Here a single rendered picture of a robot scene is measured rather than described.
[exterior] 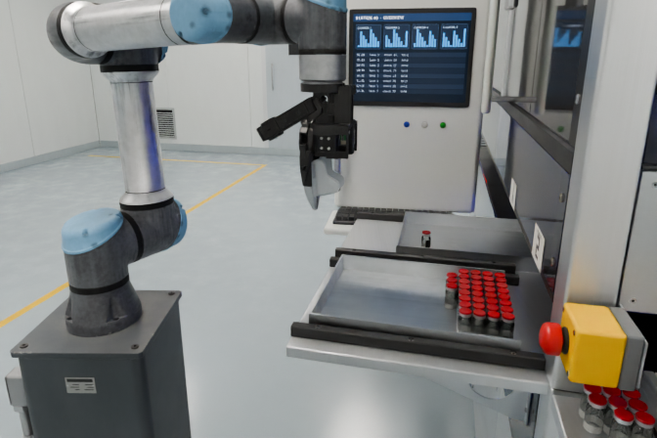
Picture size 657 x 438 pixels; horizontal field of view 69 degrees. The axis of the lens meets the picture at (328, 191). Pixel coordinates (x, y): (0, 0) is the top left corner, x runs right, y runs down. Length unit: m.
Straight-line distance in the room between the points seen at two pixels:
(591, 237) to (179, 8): 0.62
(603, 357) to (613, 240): 0.15
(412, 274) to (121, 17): 0.73
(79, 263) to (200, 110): 6.08
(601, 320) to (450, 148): 1.10
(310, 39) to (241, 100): 6.05
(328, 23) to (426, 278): 0.57
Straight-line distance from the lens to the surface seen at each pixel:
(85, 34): 0.94
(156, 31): 0.80
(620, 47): 0.67
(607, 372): 0.68
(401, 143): 1.68
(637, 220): 0.71
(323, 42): 0.75
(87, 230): 1.05
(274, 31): 0.80
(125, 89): 1.09
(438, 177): 1.71
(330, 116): 0.78
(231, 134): 6.92
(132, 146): 1.11
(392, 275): 1.06
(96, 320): 1.11
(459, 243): 1.26
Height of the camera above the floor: 1.34
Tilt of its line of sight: 16 degrees down
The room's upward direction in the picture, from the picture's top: straight up
